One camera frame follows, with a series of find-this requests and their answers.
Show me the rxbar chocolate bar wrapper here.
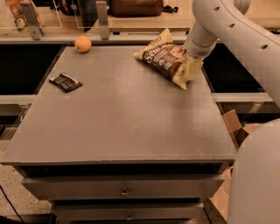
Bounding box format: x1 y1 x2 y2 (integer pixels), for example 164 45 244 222
49 73 82 93

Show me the middle metal bracket post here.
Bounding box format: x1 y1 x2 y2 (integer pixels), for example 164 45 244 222
96 1 109 40

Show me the brown bag on counter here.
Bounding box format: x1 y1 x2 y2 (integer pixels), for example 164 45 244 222
108 0 164 18

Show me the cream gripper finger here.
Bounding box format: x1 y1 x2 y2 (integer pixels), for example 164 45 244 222
181 57 203 81

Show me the metal drawer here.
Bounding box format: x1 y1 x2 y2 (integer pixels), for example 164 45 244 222
52 203 204 221
22 174 224 200

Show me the upper metal drawer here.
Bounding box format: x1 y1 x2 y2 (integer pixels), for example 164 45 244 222
22 174 224 200

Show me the cardboard box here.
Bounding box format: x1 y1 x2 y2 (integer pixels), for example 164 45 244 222
210 109 260 221

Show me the left metal bracket post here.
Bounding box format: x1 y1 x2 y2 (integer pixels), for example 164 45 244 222
20 2 43 40

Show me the orange fruit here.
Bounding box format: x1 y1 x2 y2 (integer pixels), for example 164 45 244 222
74 36 91 53

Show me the colourful snack package behind glass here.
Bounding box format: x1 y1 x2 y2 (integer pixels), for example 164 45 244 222
4 0 45 30

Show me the brown chip bag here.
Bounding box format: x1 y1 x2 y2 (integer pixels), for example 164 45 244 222
134 29 191 89

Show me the metal bracket post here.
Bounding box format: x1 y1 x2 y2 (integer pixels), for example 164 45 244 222
96 1 109 40
20 2 43 40

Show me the lower metal drawer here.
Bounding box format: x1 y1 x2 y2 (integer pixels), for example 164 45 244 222
52 203 204 221

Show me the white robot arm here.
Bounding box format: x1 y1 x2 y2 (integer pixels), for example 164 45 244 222
186 0 280 224

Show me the black floor cable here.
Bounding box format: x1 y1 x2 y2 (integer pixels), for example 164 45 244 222
0 185 26 224

